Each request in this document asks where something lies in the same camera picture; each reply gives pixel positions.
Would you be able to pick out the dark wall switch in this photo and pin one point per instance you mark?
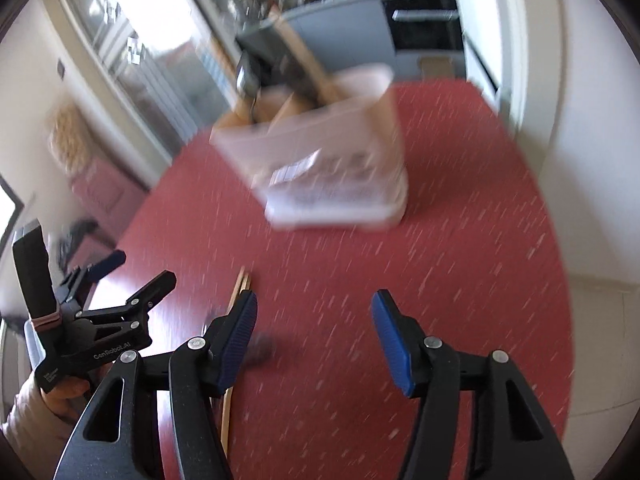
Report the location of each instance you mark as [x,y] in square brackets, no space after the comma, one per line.
[61,69]

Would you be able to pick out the black bag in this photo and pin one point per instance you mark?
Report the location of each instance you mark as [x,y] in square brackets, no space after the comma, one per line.
[77,240]

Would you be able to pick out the bag of pale yellow balls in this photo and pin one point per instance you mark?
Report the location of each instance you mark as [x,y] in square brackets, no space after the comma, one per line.
[70,135]

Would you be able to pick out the dark translucent plastic spoon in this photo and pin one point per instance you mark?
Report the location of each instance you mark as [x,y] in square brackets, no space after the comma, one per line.
[261,349]
[292,80]
[247,77]

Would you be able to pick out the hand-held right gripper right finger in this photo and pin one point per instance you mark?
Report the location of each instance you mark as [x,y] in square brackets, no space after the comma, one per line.
[392,340]

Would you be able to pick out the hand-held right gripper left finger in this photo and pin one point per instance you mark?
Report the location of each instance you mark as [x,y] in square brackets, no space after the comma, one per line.
[240,340]

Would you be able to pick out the plain wooden chopstick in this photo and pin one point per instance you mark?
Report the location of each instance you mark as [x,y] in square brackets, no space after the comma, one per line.
[248,280]
[240,280]

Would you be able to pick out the white refrigerator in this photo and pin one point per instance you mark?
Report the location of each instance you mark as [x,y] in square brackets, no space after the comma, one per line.
[475,20]

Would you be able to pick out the cardboard box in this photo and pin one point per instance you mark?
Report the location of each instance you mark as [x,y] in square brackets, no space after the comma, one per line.
[435,66]

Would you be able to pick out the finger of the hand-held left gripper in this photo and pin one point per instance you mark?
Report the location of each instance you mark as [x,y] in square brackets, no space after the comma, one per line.
[107,260]
[150,295]

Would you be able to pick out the pale pink utensil holder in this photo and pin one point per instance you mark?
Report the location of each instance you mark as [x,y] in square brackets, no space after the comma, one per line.
[325,160]

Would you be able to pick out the black built-in oven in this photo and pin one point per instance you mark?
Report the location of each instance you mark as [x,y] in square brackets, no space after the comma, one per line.
[425,22]

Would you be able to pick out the person's left forearm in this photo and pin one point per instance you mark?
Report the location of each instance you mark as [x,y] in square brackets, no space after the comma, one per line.
[35,435]

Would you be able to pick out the person's left hand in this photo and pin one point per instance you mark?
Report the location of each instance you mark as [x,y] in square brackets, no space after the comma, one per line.
[70,392]

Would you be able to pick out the sliding glass door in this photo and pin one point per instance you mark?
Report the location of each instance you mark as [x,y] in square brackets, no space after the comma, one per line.
[150,50]

